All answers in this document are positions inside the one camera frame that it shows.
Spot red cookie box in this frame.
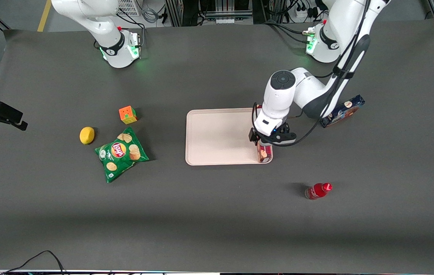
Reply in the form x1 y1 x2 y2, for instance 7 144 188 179
257 144 273 164

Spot white perforated box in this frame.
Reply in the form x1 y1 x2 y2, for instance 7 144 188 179
117 0 141 17

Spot green Lays chips bag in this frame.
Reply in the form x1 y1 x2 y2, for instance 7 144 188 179
95 127 150 183

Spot grey coiled cable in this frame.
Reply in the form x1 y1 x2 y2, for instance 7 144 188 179
141 5 159 24

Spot red drink bottle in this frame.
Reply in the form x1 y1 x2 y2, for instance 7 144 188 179
304 182 333 201

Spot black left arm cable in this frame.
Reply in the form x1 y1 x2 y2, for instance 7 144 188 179
251 0 372 148

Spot yellow lemon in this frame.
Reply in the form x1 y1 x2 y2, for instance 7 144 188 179
80 126 95 145

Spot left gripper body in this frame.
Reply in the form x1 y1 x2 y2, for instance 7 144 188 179
259 121 297 147

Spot thin black cable loop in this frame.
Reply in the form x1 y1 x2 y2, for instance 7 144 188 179
0 250 66 275

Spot black right base cable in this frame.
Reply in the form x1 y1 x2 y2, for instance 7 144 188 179
115 10 146 49

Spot orange Rubik's cube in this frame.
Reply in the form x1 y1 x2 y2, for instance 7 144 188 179
119 105 138 125

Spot blue cookie box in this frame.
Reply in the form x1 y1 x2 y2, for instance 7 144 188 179
320 94 366 128

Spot metal equipment rack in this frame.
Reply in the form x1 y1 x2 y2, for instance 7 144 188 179
164 0 291 27

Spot white power strip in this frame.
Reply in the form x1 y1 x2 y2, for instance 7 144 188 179
294 5 317 20

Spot white rectangular tray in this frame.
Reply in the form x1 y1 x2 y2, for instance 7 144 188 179
185 107 273 166

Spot black left base cables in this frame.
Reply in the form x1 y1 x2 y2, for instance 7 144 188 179
263 21 317 45

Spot dark grey table mat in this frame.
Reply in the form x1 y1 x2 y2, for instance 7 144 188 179
0 15 434 273

